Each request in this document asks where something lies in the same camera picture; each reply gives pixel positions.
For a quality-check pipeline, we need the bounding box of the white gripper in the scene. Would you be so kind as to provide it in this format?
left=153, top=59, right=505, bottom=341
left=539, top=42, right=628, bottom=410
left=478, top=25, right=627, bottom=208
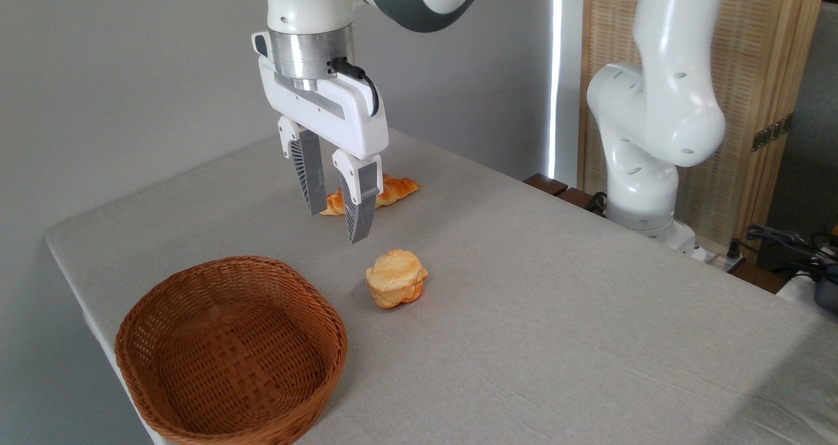
left=252, top=31, right=390, bottom=245

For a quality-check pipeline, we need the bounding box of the golden croissant bread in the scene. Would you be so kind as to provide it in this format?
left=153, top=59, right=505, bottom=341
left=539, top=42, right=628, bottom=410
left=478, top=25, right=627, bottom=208
left=320, top=173, right=420, bottom=217

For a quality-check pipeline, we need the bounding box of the round golden bread bun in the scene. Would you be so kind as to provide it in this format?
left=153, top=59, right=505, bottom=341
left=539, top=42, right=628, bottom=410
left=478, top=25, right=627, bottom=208
left=365, top=249, right=430, bottom=310

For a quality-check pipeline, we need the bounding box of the brown woven wicker basket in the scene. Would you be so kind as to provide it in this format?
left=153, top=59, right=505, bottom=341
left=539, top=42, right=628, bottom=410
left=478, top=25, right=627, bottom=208
left=115, top=255, right=350, bottom=445

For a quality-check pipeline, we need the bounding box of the dark wooden slat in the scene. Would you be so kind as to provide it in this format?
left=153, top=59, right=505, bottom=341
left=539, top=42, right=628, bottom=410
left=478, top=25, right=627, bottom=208
left=556, top=187, right=607, bottom=218
left=523, top=173, right=570, bottom=198

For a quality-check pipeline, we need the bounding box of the grey tablecloth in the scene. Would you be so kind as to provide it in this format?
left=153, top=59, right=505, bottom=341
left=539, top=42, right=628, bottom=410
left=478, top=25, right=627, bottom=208
left=44, top=128, right=838, bottom=445

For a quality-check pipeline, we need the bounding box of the white power strip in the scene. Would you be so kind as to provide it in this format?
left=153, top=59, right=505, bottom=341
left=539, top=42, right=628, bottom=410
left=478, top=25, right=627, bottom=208
left=693, top=241, right=748, bottom=274

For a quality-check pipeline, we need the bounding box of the dark metal screen hinge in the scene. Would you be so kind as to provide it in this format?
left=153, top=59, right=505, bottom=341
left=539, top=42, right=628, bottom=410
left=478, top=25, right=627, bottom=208
left=751, top=113, right=795, bottom=153

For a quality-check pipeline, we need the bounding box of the bamboo folding screen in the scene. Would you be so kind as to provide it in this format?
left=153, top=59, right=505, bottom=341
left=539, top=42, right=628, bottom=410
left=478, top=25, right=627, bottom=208
left=577, top=0, right=829, bottom=264

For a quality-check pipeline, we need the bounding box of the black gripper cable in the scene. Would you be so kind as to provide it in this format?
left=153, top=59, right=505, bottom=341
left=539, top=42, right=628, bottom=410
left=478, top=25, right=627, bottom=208
left=330, top=57, right=381, bottom=118

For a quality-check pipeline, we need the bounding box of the black cable bundle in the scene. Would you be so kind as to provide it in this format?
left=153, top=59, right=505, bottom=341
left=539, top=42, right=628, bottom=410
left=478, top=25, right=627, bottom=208
left=729, top=224, right=838, bottom=283

